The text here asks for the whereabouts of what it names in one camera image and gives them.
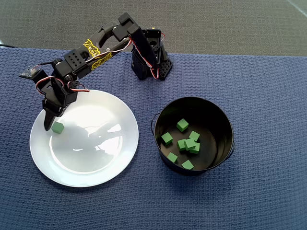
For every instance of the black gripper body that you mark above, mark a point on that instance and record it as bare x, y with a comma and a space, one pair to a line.
52, 108

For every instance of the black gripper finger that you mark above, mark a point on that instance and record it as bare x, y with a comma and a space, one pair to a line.
49, 119

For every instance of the small green cube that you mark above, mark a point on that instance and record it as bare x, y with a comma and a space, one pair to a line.
182, 125
167, 138
187, 164
190, 143
197, 150
57, 127
195, 134
181, 145
172, 157

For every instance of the white round plate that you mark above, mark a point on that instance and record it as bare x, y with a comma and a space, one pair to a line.
84, 167

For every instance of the black metal bucket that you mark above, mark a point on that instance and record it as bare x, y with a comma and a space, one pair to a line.
208, 112

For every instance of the blue woven table cloth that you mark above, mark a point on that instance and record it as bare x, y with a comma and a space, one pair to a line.
239, 191

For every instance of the small wrist camera board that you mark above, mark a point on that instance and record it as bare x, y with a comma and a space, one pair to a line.
28, 72

